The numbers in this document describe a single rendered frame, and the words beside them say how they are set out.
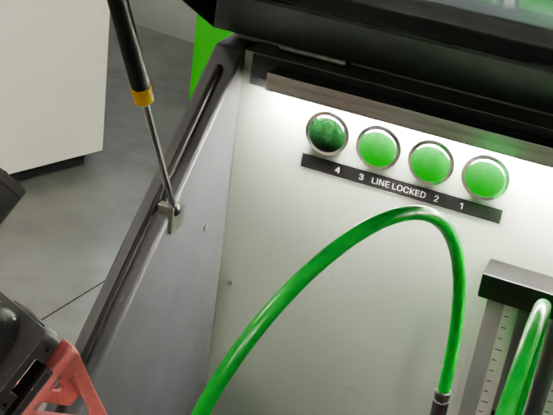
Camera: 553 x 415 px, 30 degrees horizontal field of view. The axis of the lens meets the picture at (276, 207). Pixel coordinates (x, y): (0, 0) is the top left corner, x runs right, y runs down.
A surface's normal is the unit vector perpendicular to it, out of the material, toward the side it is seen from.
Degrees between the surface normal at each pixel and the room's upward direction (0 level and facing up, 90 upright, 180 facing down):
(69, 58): 90
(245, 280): 90
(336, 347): 90
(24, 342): 46
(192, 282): 90
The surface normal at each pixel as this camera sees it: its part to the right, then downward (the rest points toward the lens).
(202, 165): 0.91, 0.28
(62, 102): 0.71, 0.40
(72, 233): 0.12, -0.88
